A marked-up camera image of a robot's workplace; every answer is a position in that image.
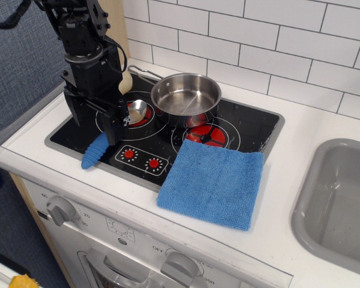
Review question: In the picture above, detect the white toy oven front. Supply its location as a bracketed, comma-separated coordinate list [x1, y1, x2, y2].
[24, 181, 292, 287]

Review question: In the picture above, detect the grey left oven knob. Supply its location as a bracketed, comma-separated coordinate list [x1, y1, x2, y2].
[47, 196, 76, 227]

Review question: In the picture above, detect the grey right oven knob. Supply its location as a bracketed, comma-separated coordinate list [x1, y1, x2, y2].
[160, 252, 199, 287]

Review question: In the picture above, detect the stainless steel pot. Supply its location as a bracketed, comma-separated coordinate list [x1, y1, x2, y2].
[128, 65, 221, 128]

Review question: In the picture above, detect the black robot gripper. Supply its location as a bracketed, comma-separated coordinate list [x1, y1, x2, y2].
[62, 44, 129, 146]

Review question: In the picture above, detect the blue handled metal spoon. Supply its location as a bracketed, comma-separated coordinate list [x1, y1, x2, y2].
[81, 100, 147, 170]

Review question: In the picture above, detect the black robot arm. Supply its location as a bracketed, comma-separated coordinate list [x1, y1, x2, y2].
[36, 1, 129, 145]

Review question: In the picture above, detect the cream toy potato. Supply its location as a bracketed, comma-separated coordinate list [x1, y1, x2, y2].
[119, 70, 133, 95]

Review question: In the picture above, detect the grey oven knob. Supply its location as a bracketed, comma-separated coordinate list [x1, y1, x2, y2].
[160, 252, 199, 287]
[47, 196, 76, 227]

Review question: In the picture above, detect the light wooden post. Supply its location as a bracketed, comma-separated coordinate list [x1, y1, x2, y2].
[98, 0, 130, 68]

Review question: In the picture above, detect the grey sink basin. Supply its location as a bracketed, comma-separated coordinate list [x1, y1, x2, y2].
[292, 139, 360, 275]

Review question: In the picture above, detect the black toy stove top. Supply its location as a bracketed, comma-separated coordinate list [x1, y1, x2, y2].
[44, 74, 286, 193]

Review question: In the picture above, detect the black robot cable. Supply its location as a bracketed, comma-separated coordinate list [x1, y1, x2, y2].
[0, 0, 32, 30]

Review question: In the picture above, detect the blue microfiber cloth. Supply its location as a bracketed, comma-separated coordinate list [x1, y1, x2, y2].
[157, 140, 265, 231]

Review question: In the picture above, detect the yellow object at corner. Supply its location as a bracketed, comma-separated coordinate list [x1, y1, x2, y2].
[8, 274, 40, 288]

